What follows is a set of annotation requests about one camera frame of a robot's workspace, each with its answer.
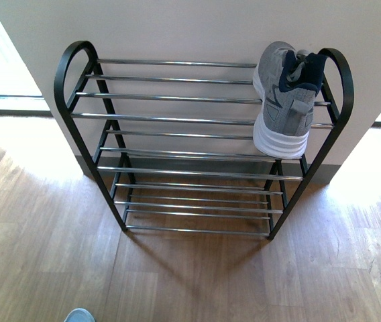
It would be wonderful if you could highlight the grey sneaker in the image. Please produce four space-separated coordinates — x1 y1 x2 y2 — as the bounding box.
64 308 96 322
252 41 327 160

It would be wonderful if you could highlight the black metal shoe rack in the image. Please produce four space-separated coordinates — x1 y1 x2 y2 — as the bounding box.
54 41 354 239

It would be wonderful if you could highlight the grey window frame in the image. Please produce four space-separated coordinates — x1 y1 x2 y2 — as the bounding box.
0 95 53 117

